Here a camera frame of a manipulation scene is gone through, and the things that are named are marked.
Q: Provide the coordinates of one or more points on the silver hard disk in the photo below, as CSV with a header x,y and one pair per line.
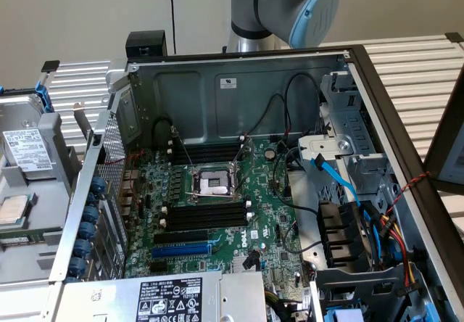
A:
x,y
21,148

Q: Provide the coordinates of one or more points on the green RAM stick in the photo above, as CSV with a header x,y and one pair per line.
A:
x,y
32,235

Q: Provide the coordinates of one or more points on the silver disk bay bracket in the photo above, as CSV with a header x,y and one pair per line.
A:
x,y
326,146

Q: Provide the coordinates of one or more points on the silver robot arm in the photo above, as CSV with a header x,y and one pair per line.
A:
x,y
275,6

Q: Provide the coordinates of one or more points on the black box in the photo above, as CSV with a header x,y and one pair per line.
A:
x,y
145,44

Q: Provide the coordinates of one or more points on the silver USB port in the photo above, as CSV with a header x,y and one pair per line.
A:
x,y
126,211
127,201

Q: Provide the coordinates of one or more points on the blue card retainer clip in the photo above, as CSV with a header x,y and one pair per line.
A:
x,y
87,231
91,215
79,265
98,185
84,248

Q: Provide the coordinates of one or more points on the green Dell motherboard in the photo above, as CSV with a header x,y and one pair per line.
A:
x,y
261,191

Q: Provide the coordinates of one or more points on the short black expansion slot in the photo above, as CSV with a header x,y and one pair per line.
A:
x,y
158,267

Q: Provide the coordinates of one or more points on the grey power supply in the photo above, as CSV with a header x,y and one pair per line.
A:
x,y
108,300

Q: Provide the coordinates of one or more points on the silver finned heatsink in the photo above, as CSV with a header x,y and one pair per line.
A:
x,y
239,264

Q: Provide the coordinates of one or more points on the grey open PC case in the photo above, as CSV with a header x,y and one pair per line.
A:
x,y
181,101

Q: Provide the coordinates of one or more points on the white case sticker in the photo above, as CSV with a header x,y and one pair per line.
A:
x,y
227,82

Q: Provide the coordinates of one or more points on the CPU socket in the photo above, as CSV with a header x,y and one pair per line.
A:
x,y
212,184

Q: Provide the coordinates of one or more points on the black plastic fan shroud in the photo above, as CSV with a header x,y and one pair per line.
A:
x,y
340,235

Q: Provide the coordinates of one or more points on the grey metal disk bay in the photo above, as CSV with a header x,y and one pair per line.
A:
x,y
348,119

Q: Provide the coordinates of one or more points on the dark framed panel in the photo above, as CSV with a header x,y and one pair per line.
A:
x,y
435,162

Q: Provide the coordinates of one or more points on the silver CPU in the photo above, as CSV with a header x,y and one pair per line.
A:
x,y
12,209

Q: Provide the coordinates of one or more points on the silver coin battery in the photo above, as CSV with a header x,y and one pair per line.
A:
x,y
269,153

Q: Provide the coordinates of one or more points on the thin steel locking lever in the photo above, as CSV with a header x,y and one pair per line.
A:
x,y
183,151
206,193

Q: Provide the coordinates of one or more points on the silver socket cover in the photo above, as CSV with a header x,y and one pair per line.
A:
x,y
238,177

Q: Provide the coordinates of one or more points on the long black expansion slot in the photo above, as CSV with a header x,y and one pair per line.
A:
x,y
181,236

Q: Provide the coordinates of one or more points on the blue disk caddy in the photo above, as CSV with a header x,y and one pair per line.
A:
x,y
45,99

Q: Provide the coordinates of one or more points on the black table end cap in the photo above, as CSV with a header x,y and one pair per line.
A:
x,y
50,65
455,37

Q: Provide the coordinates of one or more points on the RAM slot white latches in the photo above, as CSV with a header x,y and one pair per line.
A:
x,y
206,224
206,211
206,154
206,144

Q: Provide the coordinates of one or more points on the tall silver port block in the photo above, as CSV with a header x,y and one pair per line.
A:
x,y
131,177
129,189

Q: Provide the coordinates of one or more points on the blue expansion slot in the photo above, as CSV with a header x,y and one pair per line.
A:
x,y
181,251

